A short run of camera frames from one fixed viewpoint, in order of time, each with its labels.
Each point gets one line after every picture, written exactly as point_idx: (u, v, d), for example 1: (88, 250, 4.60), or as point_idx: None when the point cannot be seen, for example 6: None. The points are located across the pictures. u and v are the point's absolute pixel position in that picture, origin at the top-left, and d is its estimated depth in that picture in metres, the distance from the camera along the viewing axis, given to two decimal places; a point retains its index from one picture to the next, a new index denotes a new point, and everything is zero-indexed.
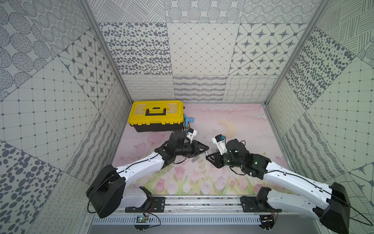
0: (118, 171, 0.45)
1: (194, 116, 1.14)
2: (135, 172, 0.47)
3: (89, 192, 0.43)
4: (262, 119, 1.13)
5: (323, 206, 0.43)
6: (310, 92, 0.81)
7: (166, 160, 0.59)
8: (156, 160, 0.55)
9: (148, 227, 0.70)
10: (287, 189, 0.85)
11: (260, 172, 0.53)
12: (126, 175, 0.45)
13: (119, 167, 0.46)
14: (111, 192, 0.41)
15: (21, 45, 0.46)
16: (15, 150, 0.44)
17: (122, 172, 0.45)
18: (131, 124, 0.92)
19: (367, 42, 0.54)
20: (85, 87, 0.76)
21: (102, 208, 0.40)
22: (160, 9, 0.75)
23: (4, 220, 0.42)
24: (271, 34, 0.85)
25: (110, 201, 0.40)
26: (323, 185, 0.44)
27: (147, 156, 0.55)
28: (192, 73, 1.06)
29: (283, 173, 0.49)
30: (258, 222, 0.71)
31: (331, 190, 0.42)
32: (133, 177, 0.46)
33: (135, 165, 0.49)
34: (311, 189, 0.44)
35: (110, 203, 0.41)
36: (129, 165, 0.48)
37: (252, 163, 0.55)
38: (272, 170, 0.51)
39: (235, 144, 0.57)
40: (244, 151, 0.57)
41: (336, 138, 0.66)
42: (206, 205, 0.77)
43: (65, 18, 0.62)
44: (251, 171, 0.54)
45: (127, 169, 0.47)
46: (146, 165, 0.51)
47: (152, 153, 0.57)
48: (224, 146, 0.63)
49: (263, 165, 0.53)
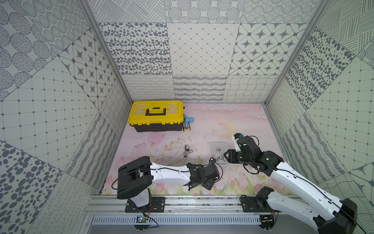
0: (151, 167, 0.46)
1: (194, 116, 1.14)
2: (162, 177, 0.47)
3: (121, 169, 0.47)
4: (262, 119, 1.13)
5: (326, 216, 0.42)
6: (310, 92, 0.81)
7: (192, 181, 0.55)
8: (184, 175, 0.53)
9: (148, 227, 0.70)
10: (287, 189, 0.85)
11: (270, 168, 0.51)
12: (154, 175, 0.45)
13: (153, 165, 0.47)
14: (137, 183, 0.42)
15: (21, 45, 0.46)
16: (15, 150, 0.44)
17: (153, 171, 0.46)
18: (131, 124, 0.92)
19: (367, 42, 0.54)
20: (85, 87, 0.76)
21: (123, 191, 0.43)
22: (160, 9, 0.75)
23: (4, 220, 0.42)
24: (271, 34, 0.85)
25: (133, 189, 0.41)
26: (333, 198, 0.42)
27: (179, 167, 0.54)
28: (192, 73, 1.06)
29: (293, 175, 0.48)
30: (259, 222, 0.71)
31: (341, 204, 0.41)
32: (159, 180, 0.46)
33: (166, 169, 0.49)
34: (319, 198, 0.42)
35: (130, 193, 0.42)
36: (161, 167, 0.49)
37: (263, 158, 0.54)
38: (282, 170, 0.49)
39: (244, 138, 0.60)
40: (252, 146, 0.58)
41: (336, 138, 0.66)
42: (206, 205, 0.77)
43: (65, 18, 0.62)
44: (259, 165, 0.53)
45: (158, 170, 0.47)
46: (175, 176, 0.50)
47: (184, 167, 0.56)
48: (237, 146, 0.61)
49: (274, 162, 0.52)
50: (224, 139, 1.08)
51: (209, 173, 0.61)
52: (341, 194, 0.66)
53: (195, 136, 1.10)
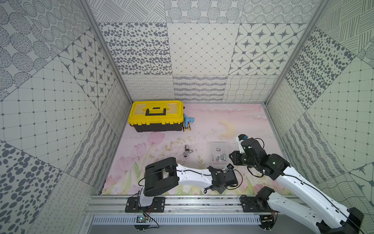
0: (177, 168, 0.47)
1: (194, 116, 1.14)
2: (187, 179, 0.48)
3: (149, 167, 0.49)
4: (262, 119, 1.13)
5: (331, 224, 0.41)
6: (310, 92, 0.81)
7: (213, 185, 0.56)
8: (206, 179, 0.53)
9: (148, 227, 0.70)
10: (287, 189, 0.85)
11: (275, 171, 0.50)
12: (180, 176, 0.46)
13: (179, 166, 0.48)
14: (165, 183, 0.44)
15: (21, 45, 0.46)
16: (15, 150, 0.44)
17: (179, 172, 0.47)
18: (131, 124, 0.92)
19: (367, 42, 0.54)
20: (85, 87, 0.76)
21: (152, 189, 0.44)
22: (160, 9, 0.75)
23: (4, 220, 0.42)
24: (271, 34, 0.85)
25: (161, 187, 0.43)
26: (340, 207, 0.41)
27: (202, 171, 0.55)
28: (192, 73, 1.06)
29: (301, 181, 0.47)
30: (259, 222, 0.71)
31: (348, 214, 0.40)
32: (183, 181, 0.46)
33: (191, 172, 0.50)
34: (327, 207, 0.42)
35: (158, 190, 0.43)
36: (186, 169, 0.50)
37: (269, 161, 0.52)
38: (289, 176, 0.48)
39: (249, 141, 0.58)
40: (258, 149, 0.57)
41: (336, 138, 0.66)
42: (206, 205, 0.77)
43: (65, 18, 0.62)
44: (265, 169, 0.52)
45: (183, 172, 0.48)
46: (198, 179, 0.51)
47: (207, 171, 0.56)
48: (241, 147, 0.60)
49: (281, 166, 0.50)
50: (224, 139, 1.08)
51: (229, 179, 0.61)
52: (341, 194, 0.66)
53: (195, 136, 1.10)
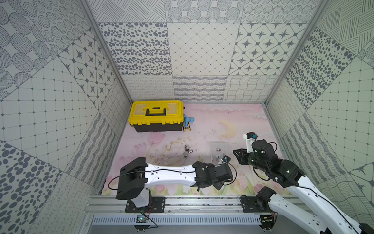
0: (147, 168, 0.44)
1: (194, 116, 1.14)
2: (159, 179, 0.44)
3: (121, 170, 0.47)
4: (262, 119, 1.13)
5: None
6: (310, 92, 0.81)
7: (201, 182, 0.50)
8: (186, 176, 0.48)
9: (148, 227, 0.70)
10: (287, 189, 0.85)
11: (288, 180, 0.47)
12: (150, 177, 0.42)
13: (149, 166, 0.45)
14: (132, 185, 0.39)
15: (22, 45, 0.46)
16: (15, 150, 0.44)
17: (149, 173, 0.43)
18: (131, 124, 0.92)
19: (367, 42, 0.54)
20: (85, 87, 0.76)
21: (121, 193, 0.41)
22: (160, 9, 0.75)
23: (4, 220, 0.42)
24: (271, 34, 0.85)
25: (128, 191, 0.39)
26: (353, 224, 0.40)
27: (182, 168, 0.49)
28: (192, 73, 1.06)
29: (315, 193, 0.44)
30: (259, 222, 0.71)
31: (360, 230, 0.42)
32: (156, 182, 0.43)
33: (164, 171, 0.46)
34: (340, 222, 0.40)
35: (125, 194, 0.40)
36: (158, 169, 0.45)
37: (282, 169, 0.48)
38: (305, 187, 0.45)
39: (263, 144, 0.53)
40: (271, 154, 0.53)
41: (336, 138, 0.66)
42: (206, 205, 0.77)
43: (65, 18, 0.62)
44: (277, 176, 0.48)
45: (155, 172, 0.44)
46: (175, 177, 0.46)
47: (189, 167, 0.50)
48: (252, 146, 0.55)
49: (295, 175, 0.47)
50: (224, 139, 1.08)
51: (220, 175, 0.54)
52: (341, 194, 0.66)
53: (195, 136, 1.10)
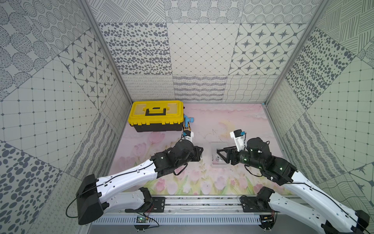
0: (98, 183, 0.43)
1: (194, 116, 1.14)
2: (115, 186, 0.43)
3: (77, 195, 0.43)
4: (262, 119, 1.13)
5: (342, 230, 0.43)
6: (310, 92, 0.81)
7: (164, 169, 0.51)
8: (145, 172, 0.48)
9: (148, 227, 0.70)
10: (287, 189, 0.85)
11: (282, 177, 0.47)
12: (103, 189, 0.42)
13: (101, 179, 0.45)
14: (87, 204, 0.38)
15: (21, 45, 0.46)
16: (15, 150, 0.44)
17: (101, 185, 0.42)
18: (131, 124, 0.92)
19: (366, 42, 0.54)
20: (85, 87, 0.75)
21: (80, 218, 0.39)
22: (160, 9, 0.75)
23: (4, 220, 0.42)
24: (271, 34, 0.85)
25: (87, 211, 0.38)
26: (350, 211, 0.41)
27: (138, 166, 0.49)
28: (192, 73, 1.06)
29: (309, 187, 0.45)
30: (259, 222, 0.71)
31: (357, 218, 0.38)
32: (112, 192, 0.42)
33: (119, 177, 0.45)
34: (336, 212, 0.41)
35: (86, 216, 0.39)
36: (112, 177, 0.45)
37: (276, 167, 0.49)
38: (299, 183, 0.46)
39: (258, 144, 0.51)
40: (267, 153, 0.52)
41: (336, 138, 0.66)
42: (206, 205, 0.77)
43: (65, 18, 0.62)
44: (271, 175, 0.49)
45: (109, 182, 0.43)
46: (132, 178, 0.46)
47: (145, 163, 0.51)
48: (242, 143, 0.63)
49: (288, 172, 0.48)
50: (224, 139, 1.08)
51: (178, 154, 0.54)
52: (341, 194, 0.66)
53: (195, 136, 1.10)
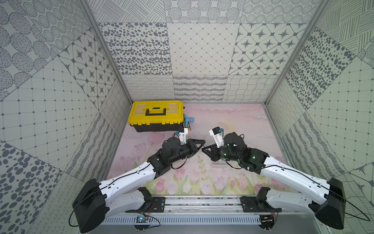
0: (101, 186, 0.43)
1: (194, 116, 1.14)
2: (119, 187, 0.45)
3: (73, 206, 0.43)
4: (261, 119, 1.13)
5: (319, 201, 0.42)
6: (310, 92, 0.81)
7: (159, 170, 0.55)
8: (145, 172, 0.52)
9: (148, 227, 0.70)
10: (287, 189, 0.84)
11: (257, 166, 0.52)
12: (108, 191, 0.43)
13: (103, 182, 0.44)
14: (91, 209, 0.39)
15: (21, 45, 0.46)
16: (15, 150, 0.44)
17: (105, 188, 0.43)
18: (131, 124, 0.92)
19: (367, 42, 0.54)
20: (85, 87, 0.76)
21: (84, 223, 0.39)
22: (160, 9, 0.75)
23: (4, 220, 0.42)
24: (271, 34, 0.85)
25: (92, 214, 0.38)
26: (321, 182, 0.43)
27: (137, 167, 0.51)
28: (192, 73, 1.06)
29: (281, 168, 0.48)
30: (259, 222, 0.71)
31: (328, 186, 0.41)
32: (117, 193, 0.44)
33: (121, 178, 0.47)
34: (309, 185, 0.43)
35: (90, 220, 0.39)
36: (115, 179, 0.46)
37: (250, 158, 0.53)
38: (271, 165, 0.50)
39: (234, 137, 0.55)
40: (242, 146, 0.56)
41: (336, 138, 0.66)
42: (206, 205, 0.77)
43: (65, 18, 0.62)
44: (249, 165, 0.52)
45: (112, 184, 0.45)
46: (134, 179, 0.48)
47: (143, 164, 0.54)
48: (221, 139, 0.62)
49: (261, 159, 0.52)
50: None
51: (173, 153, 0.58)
52: None
53: (195, 136, 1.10)
